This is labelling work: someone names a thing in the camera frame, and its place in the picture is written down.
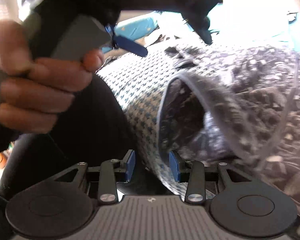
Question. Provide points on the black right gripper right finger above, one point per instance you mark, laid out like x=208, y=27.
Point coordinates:
x=204, y=182

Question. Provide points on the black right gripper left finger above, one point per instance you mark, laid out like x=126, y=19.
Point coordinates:
x=99, y=182

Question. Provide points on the grey patterned fleece garment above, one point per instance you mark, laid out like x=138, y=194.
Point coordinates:
x=245, y=109

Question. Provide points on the person's left hand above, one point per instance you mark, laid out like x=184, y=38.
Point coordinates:
x=36, y=91

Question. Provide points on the blue cartoon print pillow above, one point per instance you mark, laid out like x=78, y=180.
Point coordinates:
x=124, y=34

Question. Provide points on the houndstooth sofa cushion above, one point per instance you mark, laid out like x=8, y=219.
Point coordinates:
x=135, y=92

